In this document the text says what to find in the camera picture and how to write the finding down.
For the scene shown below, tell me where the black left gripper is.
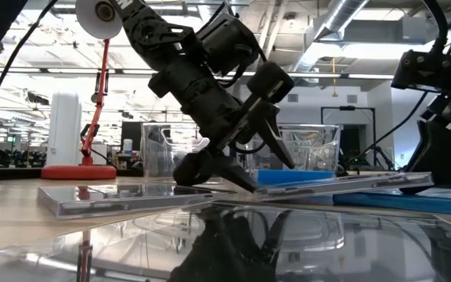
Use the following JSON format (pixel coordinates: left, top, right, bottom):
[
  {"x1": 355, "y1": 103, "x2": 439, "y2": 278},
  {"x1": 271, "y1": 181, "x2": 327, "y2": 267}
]
[{"x1": 149, "y1": 58, "x2": 296, "y2": 194}]

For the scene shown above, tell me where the clear jewel case silver disc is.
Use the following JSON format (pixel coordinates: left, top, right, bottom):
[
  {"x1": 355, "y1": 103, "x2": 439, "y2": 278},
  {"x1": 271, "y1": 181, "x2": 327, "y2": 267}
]
[{"x1": 253, "y1": 171, "x2": 435, "y2": 201}]

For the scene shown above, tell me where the clear jewel case black tray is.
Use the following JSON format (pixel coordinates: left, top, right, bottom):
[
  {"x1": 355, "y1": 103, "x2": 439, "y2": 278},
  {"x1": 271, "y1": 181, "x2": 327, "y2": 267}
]
[{"x1": 0, "y1": 200, "x2": 451, "y2": 282}]

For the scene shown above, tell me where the clear empty jewel case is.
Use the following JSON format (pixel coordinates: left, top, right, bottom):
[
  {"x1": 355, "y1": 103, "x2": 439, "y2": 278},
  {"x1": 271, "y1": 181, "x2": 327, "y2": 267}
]
[{"x1": 36, "y1": 183, "x2": 236, "y2": 219}]

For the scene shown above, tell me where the clear plastic bin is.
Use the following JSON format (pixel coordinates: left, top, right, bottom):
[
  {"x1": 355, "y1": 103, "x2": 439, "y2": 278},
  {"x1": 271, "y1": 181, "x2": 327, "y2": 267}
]
[
  {"x1": 140, "y1": 121, "x2": 211, "y2": 179},
  {"x1": 247, "y1": 123, "x2": 343, "y2": 177}
]

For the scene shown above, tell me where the black monitor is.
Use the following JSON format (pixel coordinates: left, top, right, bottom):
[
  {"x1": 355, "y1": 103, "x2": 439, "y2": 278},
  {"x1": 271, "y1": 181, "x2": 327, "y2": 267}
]
[{"x1": 120, "y1": 121, "x2": 144, "y2": 157}]

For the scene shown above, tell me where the red desk lamp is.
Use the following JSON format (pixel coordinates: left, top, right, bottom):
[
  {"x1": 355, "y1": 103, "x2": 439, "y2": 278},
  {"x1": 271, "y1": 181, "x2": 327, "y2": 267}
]
[{"x1": 40, "y1": 0, "x2": 124, "y2": 181}]

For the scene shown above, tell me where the white column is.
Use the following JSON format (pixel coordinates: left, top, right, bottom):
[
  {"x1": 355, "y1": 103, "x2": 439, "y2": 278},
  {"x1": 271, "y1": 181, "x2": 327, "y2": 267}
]
[{"x1": 47, "y1": 92, "x2": 83, "y2": 168}]

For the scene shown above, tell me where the black camera tripod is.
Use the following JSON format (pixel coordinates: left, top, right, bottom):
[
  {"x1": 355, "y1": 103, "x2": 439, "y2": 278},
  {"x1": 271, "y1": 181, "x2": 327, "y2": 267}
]
[{"x1": 360, "y1": 144, "x2": 395, "y2": 170}]

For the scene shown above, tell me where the tall black door frame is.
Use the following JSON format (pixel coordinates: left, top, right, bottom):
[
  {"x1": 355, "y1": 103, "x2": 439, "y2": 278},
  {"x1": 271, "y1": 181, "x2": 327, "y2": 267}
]
[{"x1": 320, "y1": 105, "x2": 377, "y2": 168}]

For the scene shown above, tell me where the yellow hanging cord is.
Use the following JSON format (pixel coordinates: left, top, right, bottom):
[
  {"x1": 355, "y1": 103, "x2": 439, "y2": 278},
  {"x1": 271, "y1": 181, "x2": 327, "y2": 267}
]
[{"x1": 330, "y1": 57, "x2": 337, "y2": 98}]

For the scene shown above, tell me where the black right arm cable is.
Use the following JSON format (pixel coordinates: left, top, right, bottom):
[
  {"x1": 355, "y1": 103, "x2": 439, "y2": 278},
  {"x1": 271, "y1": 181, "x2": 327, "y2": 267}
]
[{"x1": 423, "y1": 0, "x2": 451, "y2": 52}]

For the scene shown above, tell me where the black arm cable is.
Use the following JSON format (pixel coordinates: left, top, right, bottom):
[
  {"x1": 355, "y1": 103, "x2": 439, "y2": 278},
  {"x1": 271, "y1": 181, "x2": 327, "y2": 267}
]
[
  {"x1": 0, "y1": 0, "x2": 59, "y2": 115},
  {"x1": 423, "y1": 0, "x2": 451, "y2": 52}
]

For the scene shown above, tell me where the slanted silver ventilation duct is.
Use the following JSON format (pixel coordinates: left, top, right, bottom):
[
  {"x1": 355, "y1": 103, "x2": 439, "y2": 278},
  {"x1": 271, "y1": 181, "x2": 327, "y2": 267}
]
[{"x1": 287, "y1": 0, "x2": 371, "y2": 75}]

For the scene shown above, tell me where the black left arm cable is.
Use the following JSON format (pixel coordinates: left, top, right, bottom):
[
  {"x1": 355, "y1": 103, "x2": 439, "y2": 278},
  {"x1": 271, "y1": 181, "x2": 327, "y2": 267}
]
[{"x1": 0, "y1": 0, "x2": 59, "y2": 115}]

